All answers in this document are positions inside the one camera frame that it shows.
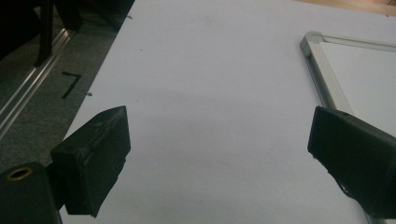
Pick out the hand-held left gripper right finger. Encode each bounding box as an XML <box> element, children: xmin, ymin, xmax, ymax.
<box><xmin>307</xmin><ymin>105</ymin><xmax>396</xmax><ymax>220</ymax></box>

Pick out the black stand leg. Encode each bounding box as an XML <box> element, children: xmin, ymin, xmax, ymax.
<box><xmin>33</xmin><ymin>0</ymin><xmax>54</xmax><ymax>68</ymax></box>

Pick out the whiteboard with aluminium frame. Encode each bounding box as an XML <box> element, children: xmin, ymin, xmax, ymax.
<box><xmin>299</xmin><ymin>30</ymin><xmax>396</xmax><ymax>224</ymax></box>

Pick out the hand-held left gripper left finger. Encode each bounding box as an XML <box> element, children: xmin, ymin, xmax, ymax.
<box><xmin>46</xmin><ymin>105</ymin><xmax>132</xmax><ymax>218</ymax></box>

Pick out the metal floor rail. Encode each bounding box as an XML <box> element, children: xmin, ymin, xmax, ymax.
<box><xmin>0</xmin><ymin>27</ymin><xmax>71</xmax><ymax>140</ymax></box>

